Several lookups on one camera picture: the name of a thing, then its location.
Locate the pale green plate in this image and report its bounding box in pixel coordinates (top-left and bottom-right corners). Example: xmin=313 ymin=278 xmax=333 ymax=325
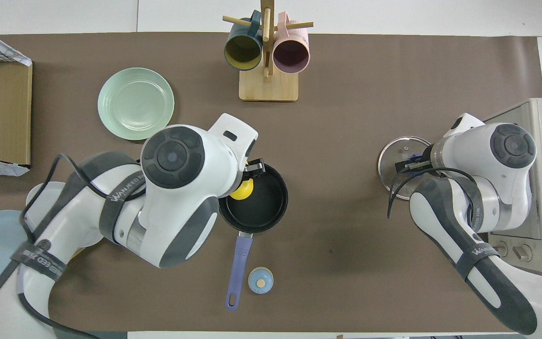
xmin=97 ymin=67 xmax=175 ymax=141

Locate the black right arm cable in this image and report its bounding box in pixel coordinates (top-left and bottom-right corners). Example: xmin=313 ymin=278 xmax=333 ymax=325
xmin=387 ymin=167 xmax=478 ymax=220

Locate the wooden mug tree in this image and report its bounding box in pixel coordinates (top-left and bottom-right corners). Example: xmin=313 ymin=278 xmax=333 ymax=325
xmin=223 ymin=0 xmax=314 ymax=102

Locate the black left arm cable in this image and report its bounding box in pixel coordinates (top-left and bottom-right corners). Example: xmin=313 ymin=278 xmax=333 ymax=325
xmin=0 ymin=153 xmax=141 ymax=339

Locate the pink ribbed mug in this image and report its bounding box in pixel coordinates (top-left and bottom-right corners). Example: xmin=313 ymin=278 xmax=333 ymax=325
xmin=272 ymin=12 xmax=310 ymax=74

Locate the brown table mat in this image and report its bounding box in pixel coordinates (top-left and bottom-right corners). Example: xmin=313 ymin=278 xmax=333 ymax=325
xmin=0 ymin=32 xmax=542 ymax=333

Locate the dark blue pot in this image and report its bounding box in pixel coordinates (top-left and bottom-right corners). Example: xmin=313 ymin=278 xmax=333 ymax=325
xmin=218 ymin=162 xmax=289 ymax=310

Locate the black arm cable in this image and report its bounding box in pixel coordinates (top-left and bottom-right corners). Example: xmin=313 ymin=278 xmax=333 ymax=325
xmin=0 ymin=153 xmax=141 ymax=339
xmin=387 ymin=167 xmax=478 ymax=220

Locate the grey plate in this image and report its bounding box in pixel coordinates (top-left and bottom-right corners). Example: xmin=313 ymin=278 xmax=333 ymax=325
xmin=25 ymin=181 xmax=64 ymax=217

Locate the dark teal mug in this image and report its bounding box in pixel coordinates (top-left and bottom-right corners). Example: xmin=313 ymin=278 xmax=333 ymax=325
xmin=224 ymin=10 xmax=263 ymax=71

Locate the glass lid with blue knob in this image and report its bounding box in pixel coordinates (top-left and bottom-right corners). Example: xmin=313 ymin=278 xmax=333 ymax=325
xmin=377 ymin=136 xmax=435 ymax=201

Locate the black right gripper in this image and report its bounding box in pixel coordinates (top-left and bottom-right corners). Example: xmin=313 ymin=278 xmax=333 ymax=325
xmin=395 ymin=144 xmax=437 ymax=176

